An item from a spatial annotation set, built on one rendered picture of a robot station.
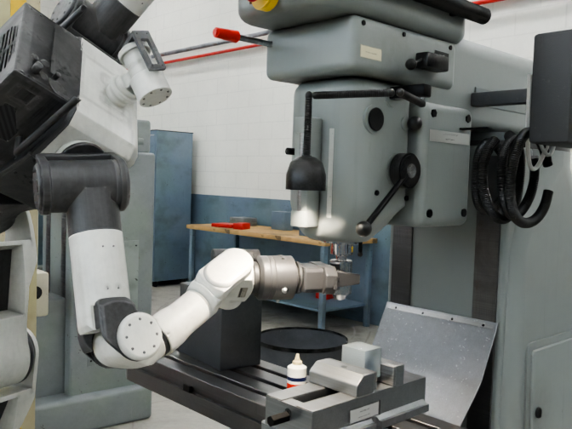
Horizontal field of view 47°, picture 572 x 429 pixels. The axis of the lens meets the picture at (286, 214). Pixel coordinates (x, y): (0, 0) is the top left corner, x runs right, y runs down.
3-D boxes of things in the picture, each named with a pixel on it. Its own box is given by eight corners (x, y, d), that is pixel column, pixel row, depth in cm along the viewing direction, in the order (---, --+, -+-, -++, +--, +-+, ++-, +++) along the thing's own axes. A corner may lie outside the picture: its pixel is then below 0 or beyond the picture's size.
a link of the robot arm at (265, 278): (281, 281, 126) (222, 281, 123) (268, 314, 134) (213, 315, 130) (270, 237, 134) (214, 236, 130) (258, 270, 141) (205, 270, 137)
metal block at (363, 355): (363, 381, 129) (365, 351, 129) (340, 374, 134) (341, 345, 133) (380, 376, 133) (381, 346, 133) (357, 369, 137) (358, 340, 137)
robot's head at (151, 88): (124, 111, 125) (156, 85, 121) (103, 66, 127) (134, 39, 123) (147, 115, 130) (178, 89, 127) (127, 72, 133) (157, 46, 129)
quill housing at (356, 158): (351, 246, 123) (357, 71, 121) (276, 237, 138) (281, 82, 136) (412, 242, 136) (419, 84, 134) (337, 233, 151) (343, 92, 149)
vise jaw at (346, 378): (356, 397, 123) (357, 377, 123) (308, 381, 132) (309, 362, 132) (376, 391, 127) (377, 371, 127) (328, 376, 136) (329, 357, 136)
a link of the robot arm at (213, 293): (260, 260, 127) (214, 298, 118) (251, 288, 133) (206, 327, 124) (235, 241, 129) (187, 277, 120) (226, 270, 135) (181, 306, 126)
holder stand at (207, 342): (219, 371, 161) (221, 289, 160) (177, 351, 179) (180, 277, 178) (260, 364, 168) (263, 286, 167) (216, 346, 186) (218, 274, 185)
